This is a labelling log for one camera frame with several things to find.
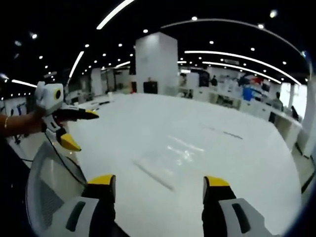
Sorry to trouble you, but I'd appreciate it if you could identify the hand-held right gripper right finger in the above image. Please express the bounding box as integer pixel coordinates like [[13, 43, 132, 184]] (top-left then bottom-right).
[[201, 175, 282, 237]]

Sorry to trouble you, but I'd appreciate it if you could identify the black cabinet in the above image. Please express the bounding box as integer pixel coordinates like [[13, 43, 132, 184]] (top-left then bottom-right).
[[143, 81, 158, 95]]

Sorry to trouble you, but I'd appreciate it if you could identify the blue container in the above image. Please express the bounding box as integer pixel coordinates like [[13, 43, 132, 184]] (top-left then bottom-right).
[[242, 86, 253, 101]]

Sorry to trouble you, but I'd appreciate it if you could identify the dark thin strip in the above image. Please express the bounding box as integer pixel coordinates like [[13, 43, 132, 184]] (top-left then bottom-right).
[[201, 125, 244, 141]]

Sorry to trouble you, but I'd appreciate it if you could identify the long white counter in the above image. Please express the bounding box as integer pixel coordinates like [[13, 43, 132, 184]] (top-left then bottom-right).
[[192, 86, 303, 151]]

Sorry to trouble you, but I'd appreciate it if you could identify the person's dark clothing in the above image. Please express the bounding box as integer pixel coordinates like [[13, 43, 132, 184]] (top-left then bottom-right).
[[0, 137, 34, 237]]

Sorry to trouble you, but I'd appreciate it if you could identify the white square pillar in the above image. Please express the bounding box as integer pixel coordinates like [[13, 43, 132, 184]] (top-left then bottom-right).
[[135, 31, 179, 96]]

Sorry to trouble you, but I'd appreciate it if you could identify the white office chair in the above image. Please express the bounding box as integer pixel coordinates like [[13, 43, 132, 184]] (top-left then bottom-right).
[[25, 140, 87, 234]]

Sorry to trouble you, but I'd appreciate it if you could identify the person's left hand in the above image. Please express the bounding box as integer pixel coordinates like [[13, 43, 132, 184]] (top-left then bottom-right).
[[8, 108, 48, 138]]

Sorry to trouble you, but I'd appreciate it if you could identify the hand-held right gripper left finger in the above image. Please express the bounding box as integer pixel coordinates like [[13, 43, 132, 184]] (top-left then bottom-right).
[[37, 174, 117, 237]]

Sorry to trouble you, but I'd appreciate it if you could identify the clear resealable bag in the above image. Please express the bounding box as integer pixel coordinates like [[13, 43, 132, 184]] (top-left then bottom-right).
[[133, 135, 206, 192]]

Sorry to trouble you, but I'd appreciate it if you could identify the black cable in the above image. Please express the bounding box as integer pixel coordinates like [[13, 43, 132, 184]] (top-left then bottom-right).
[[45, 133, 87, 185]]

